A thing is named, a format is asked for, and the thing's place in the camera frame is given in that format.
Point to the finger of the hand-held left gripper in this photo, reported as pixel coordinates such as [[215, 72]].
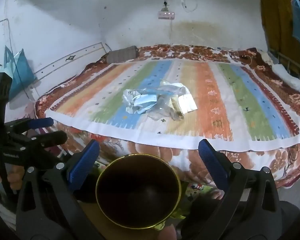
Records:
[[52, 138], [43, 123]]

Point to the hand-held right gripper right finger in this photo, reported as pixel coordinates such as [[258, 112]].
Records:
[[212, 165]]

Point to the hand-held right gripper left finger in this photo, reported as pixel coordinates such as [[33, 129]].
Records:
[[85, 160]]

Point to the dark bin with gold rim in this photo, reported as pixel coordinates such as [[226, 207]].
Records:
[[137, 195]]

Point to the pale green packet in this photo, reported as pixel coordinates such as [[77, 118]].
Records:
[[176, 106]]

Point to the clear plastic bag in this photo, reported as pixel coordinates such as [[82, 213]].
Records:
[[162, 108]]

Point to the light blue wrapper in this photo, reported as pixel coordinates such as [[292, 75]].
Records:
[[147, 102]]

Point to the blue bag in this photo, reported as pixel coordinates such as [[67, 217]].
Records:
[[22, 67]]

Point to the striped colourful mat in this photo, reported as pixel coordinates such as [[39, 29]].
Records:
[[215, 120]]

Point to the brown floral blanket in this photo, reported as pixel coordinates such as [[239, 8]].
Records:
[[152, 152]]

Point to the white knitted cloth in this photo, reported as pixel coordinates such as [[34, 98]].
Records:
[[1, 212]]

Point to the grey pillow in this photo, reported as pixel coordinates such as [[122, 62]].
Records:
[[122, 54]]

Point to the metal rack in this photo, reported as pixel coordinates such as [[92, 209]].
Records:
[[290, 63]]

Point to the white power strip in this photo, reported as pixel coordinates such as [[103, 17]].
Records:
[[166, 15]]

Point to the black wall plug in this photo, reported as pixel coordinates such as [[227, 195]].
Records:
[[165, 4]]

